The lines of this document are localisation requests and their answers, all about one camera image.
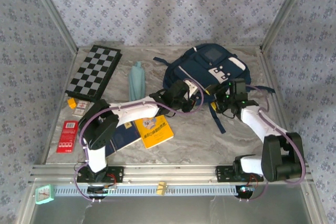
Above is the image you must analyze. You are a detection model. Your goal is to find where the grey slotted cable duct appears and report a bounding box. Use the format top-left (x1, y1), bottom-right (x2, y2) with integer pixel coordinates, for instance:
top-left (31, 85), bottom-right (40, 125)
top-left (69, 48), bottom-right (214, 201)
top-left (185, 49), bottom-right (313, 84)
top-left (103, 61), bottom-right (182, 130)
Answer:
top-left (54, 184), bottom-right (241, 197)

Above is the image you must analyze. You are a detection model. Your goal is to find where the yellow clip on rail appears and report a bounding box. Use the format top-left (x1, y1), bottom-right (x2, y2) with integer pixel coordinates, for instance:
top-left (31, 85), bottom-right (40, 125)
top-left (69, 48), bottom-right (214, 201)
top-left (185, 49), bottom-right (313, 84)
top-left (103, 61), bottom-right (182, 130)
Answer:
top-left (156, 181), bottom-right (168, 196)

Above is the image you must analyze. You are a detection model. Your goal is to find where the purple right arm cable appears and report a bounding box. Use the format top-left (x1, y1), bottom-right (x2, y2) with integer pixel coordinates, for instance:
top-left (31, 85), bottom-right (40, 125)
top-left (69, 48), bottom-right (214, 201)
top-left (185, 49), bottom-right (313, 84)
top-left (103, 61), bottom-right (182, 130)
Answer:
top-left (240, 84), bottom-right (307, 202)

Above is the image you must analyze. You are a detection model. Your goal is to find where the navy blue white backpack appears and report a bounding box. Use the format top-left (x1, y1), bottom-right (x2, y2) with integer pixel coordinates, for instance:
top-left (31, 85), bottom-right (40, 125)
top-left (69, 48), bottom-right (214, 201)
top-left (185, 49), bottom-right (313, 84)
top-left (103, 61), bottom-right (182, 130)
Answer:
top-left (153, 43), bottom-right (276, 134)

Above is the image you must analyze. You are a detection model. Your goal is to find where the black grey folding chessboard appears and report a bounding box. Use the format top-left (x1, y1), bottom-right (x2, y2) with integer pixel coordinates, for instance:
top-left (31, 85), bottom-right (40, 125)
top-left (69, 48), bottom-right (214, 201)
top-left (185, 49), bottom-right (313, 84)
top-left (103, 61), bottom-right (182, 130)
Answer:
top-left (65, 45), bottom-right (123, 104)

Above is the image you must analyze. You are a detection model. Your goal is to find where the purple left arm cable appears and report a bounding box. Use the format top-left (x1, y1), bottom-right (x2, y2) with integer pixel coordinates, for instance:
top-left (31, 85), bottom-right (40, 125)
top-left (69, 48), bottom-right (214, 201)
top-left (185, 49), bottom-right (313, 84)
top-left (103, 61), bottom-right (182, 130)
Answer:
top-left (74, 78), bottom-right (205, 204)

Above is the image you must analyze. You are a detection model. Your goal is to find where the aluminium mounting rail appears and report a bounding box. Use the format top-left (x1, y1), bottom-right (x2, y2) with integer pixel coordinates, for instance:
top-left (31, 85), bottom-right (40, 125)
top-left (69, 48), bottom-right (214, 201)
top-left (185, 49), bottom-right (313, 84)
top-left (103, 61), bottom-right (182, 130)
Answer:
top-left (28, 164), bottom-right (314, 184)

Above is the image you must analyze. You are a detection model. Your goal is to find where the red flat box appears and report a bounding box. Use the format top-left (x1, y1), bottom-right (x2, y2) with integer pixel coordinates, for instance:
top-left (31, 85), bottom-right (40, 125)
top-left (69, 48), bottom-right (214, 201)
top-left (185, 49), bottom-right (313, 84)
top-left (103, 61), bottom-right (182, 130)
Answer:
top-left (56, 120), bottom-right (79, 154)

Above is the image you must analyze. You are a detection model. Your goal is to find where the aluminium frame post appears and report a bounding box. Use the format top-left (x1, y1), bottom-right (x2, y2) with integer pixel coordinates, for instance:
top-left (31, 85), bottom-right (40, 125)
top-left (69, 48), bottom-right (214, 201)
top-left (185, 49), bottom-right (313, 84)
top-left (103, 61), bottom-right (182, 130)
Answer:
top-left (27, 0), bottom-right (79, 53)
top-left (259, 0), bottom-right (313, 53)

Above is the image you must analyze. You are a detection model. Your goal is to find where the yellow paperback book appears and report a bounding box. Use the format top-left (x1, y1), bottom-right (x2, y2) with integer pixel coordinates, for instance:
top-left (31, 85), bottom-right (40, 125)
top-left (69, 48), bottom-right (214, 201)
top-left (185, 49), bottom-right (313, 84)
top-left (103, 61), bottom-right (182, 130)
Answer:
top-left (134, 115), bottom-right (175, 150)

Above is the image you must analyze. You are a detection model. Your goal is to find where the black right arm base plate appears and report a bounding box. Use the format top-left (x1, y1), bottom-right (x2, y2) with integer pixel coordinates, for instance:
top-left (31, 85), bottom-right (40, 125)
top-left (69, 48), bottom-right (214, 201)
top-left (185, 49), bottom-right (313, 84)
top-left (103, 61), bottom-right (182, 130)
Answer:
top-left (215, 165), bottom-right (265, 184)

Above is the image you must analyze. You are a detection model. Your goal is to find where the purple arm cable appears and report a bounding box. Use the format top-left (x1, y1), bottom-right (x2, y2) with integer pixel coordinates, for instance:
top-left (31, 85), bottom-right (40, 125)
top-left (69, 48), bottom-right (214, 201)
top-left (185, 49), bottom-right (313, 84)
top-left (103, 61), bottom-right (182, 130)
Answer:
top-left (74, 78), bottom-right (205, 204)
top-left (240, 84), bottom-right (307, 202)

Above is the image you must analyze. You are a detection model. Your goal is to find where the small black circuit board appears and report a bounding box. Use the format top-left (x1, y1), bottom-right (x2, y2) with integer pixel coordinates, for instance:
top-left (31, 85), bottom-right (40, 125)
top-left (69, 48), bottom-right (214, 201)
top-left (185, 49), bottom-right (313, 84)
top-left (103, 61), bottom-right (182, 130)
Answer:
top-left (87, 186), bottom-right (118, 196)
top-left (237, 185), bottom-right (255, 198)

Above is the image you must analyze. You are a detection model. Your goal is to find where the navy book with yellow label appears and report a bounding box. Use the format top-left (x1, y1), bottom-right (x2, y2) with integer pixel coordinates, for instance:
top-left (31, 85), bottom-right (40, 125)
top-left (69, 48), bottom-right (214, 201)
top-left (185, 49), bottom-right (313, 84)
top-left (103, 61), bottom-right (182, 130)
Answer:
top-left (104, 121), bottom-right (143, 158)

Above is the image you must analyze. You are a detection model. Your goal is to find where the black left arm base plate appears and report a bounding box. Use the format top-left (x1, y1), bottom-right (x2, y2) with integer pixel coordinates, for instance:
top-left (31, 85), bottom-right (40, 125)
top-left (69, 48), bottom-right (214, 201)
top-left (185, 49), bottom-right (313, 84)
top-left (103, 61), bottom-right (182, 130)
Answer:
top-left (76, 165), bottom-right (124, 184)

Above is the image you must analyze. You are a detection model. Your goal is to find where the mint green alarm clock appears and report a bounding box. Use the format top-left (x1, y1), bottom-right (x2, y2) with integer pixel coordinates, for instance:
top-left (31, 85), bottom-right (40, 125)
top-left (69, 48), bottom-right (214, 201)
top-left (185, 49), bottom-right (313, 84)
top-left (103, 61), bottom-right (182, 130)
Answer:
top-left (35, 184), bottom-right (56, 205)

